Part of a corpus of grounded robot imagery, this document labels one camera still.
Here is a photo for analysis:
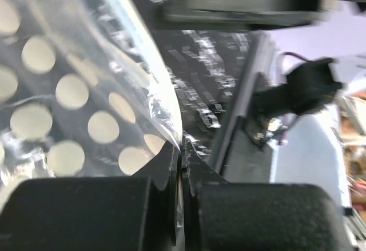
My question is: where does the clear dotted zip top bag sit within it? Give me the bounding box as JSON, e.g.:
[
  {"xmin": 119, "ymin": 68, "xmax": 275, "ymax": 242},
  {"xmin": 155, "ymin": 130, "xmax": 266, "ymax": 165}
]
[{"xmin": 1, "ymin": 0, "xmax": 182, "ymax": 204}]

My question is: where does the black cable clamp mount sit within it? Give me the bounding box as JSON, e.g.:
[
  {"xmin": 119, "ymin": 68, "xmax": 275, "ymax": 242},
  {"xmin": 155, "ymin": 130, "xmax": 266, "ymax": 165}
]
[{"xmin": 243, "ymin": 58, "xmax": 343, "ymax": 149}]

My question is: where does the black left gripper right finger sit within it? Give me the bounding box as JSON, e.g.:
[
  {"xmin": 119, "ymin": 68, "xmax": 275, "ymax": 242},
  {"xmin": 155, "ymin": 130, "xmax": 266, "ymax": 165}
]
[{"xmin": 181, "ymin": 141, "xmax": 353, "ymax": 250}]

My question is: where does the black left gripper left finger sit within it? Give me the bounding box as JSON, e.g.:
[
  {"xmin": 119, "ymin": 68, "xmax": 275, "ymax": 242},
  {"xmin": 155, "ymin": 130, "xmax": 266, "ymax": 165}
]
[{"xmin": 1, "ymin": 142, "xmax": 179, "ymax": 250}]

